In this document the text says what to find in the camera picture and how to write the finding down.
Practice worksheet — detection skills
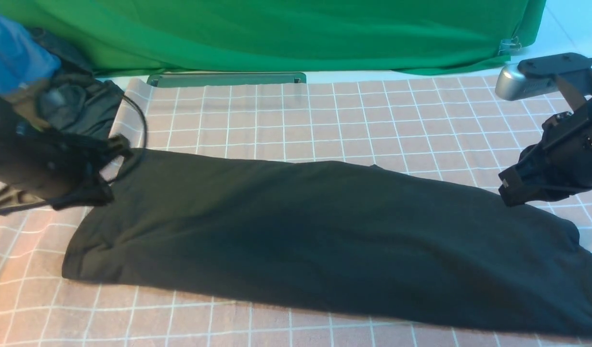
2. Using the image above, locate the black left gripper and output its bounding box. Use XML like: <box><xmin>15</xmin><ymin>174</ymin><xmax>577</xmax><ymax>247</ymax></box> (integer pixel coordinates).
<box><xmin>0</xmin><ymin>128</ymin><xmax>132</xmax><ymax>210</ymax></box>

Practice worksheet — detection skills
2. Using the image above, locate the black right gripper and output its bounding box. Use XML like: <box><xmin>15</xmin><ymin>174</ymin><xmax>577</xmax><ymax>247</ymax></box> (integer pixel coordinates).
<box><xmin>499</xmin><ymin>98</ymin><xmax>592</xmax><ymax>206</ymax></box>

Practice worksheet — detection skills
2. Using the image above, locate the gray long-sleeved shirt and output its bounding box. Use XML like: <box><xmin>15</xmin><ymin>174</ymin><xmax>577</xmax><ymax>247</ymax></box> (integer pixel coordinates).
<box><xmin>62</xmin><ymin>150</ymin><xmax>592</xmax><ymax>337</ymax></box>

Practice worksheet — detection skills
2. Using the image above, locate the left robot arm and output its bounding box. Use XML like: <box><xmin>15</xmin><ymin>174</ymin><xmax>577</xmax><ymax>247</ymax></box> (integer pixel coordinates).
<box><xmin>0</xmin><ymin>97</ymin><xmax>131</xmax><ymax>215</ymax></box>

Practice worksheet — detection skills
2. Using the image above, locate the dark gray crumpled garment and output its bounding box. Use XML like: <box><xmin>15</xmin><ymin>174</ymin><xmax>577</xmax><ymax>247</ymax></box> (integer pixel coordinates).
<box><xmin>27</xmin><ymin>27</ymin><xmax>124</xmax><ymax>140</ymax></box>

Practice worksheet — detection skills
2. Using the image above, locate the blue garment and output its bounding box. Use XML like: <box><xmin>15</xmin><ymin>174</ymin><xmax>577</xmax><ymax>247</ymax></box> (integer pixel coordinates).
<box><xmin>0</xmin><ymin>15</ymin><xmax>62</xmax><ymax>96</ymax></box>

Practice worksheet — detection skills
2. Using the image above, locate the metal binder clip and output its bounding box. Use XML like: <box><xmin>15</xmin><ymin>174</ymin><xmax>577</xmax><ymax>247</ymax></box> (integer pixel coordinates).
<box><xmin>498</xmin><ymin>37</ymin><xmax>522</xmax><ymax>55</ymax></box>

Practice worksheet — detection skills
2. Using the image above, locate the green backdrop cloth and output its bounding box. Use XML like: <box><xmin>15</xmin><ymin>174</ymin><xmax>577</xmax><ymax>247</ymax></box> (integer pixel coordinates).
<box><xmin>0</xmin><ymin>0</ymin><xmax>545</xmax><ymax>76</ymax></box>

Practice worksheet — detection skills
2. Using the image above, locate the green metal bar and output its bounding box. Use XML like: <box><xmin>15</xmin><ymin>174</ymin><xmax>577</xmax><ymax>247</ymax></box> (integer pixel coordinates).
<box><xmin>146</xmin><ymin>72</ymin><xmax>307</xmax><ymax>88</ymax></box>

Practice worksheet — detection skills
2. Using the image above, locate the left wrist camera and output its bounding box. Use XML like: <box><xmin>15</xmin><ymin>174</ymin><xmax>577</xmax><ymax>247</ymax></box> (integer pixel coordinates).
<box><xmin>10</xmin><ymin>79</ymin><xmax>65</xmax><ymax>131</ymax></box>

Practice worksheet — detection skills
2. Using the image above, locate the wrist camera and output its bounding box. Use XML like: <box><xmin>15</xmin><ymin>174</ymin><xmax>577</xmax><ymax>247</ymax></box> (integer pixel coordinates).
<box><xmin>10</xmin><ymin>79</ymin><xmax>65</xmax><ymax>131</ymax></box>
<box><xmin>495</xmin><ymin>53</ymin><xmax>592</xmax><ymax>107</ymax></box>

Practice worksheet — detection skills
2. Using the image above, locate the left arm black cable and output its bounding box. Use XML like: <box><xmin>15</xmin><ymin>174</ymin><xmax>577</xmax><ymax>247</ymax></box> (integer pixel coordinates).
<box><xmin>0</xmin><ymin>92</ymin><xmax>148</xmax><ymax>217</ymax></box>

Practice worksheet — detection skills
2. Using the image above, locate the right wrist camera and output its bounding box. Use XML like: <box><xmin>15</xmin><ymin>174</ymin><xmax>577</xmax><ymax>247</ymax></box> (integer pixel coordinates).
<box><xmin>495</xmin><ymin>53</ymin><xmax>592</xmax><ymax>107</ymax></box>

